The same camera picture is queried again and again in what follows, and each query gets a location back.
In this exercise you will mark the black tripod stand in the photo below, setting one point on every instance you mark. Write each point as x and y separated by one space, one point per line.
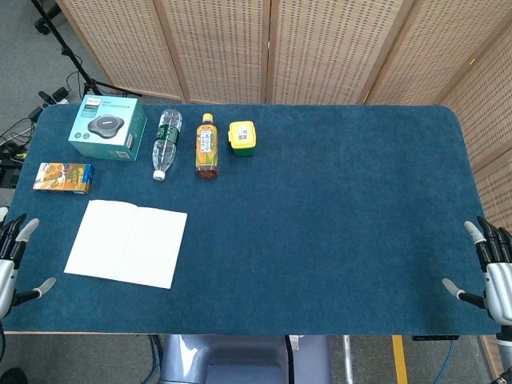
66 52

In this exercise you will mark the tea bottle with yellow cap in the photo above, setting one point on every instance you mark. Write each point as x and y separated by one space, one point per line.
207 148

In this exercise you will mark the wooden lattice folding screen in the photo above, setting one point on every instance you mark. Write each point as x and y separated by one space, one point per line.
304 52

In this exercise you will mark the clear plastic water bottle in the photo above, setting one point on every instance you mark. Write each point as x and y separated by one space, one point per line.
166 143

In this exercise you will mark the orange and blue snack box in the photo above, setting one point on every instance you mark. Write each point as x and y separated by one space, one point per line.
64 178

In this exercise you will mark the blue felt table mat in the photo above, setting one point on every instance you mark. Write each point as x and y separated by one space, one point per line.
256 224

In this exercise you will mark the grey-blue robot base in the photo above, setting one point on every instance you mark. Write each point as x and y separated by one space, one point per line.
240 359

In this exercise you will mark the yellow and white notebook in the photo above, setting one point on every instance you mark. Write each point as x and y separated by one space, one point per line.
126 243

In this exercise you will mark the black device under table edge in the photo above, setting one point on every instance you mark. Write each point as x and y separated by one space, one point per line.
435 337

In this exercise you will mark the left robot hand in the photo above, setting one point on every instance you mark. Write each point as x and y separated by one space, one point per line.
6 267

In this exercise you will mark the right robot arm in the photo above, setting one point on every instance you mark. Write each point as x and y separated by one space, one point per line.
505 358

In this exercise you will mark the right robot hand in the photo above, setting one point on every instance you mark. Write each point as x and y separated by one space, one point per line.
498 276

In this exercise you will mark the yellow and green small container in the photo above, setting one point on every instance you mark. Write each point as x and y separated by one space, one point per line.
242 138

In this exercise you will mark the teal speakerphone box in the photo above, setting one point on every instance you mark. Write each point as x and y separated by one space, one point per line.
107 128

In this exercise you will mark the yellow floor tape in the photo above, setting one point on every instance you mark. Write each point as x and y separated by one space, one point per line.
399 359

